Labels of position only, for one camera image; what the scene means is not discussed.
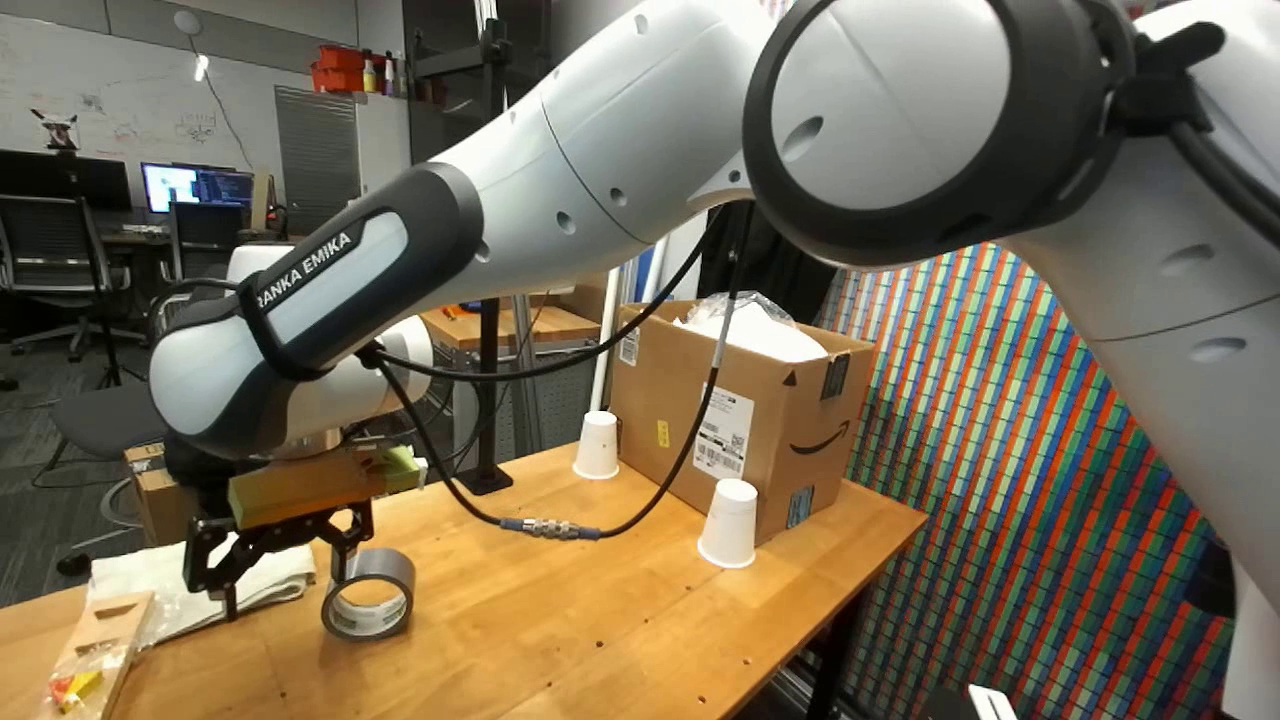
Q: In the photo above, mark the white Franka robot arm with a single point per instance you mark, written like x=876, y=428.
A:
x=603, y=146

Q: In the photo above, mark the grey masking tape roll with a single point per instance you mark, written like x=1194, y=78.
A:
x=386, y=574

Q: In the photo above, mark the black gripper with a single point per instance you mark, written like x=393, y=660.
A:
x=205, y=506

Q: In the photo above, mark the black wall screen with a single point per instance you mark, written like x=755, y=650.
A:
x=446, y=80

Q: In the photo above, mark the black office chair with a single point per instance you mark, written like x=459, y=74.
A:
x=53, y=245

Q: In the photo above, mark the white stand pole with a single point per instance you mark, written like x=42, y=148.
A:
x=605, y=361

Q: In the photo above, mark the white folded towel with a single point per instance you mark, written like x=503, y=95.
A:
x=134, y=585

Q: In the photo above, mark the closed brown cardboard box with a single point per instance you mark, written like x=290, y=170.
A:
x=152, y=506

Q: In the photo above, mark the grey office chair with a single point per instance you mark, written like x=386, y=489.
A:
x=102, y=413

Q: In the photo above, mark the brown Amazon cardboard box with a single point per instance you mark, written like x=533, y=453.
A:
x=784, y=403

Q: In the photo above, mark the red container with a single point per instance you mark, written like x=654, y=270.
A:
x=337, y=70

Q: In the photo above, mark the black stand pole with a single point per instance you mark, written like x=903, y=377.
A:
x=491, y=403

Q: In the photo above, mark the white plastic packing bag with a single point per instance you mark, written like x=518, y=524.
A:
x=767, y=324

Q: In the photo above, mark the black table leg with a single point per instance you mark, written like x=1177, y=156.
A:
x=831, y=665

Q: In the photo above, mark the white paper cup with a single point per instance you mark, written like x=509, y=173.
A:
x=730, y=524
x=599, y=446

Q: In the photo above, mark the lit computer monitor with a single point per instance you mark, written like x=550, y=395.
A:
x=194, y=187

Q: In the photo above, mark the wooden workbench with drawers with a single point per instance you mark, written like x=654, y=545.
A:
x=553, y=324

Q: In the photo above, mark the multicoloured striped backdrop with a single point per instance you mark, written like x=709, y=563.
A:
x=1015, y=533

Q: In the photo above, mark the wooden wrist mount block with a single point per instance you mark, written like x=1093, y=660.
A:
x=307, y=484

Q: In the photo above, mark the white flat floor item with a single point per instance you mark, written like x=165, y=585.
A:
x=992, y=702

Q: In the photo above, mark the grey door panel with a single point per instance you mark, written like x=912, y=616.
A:
x=318, y=160

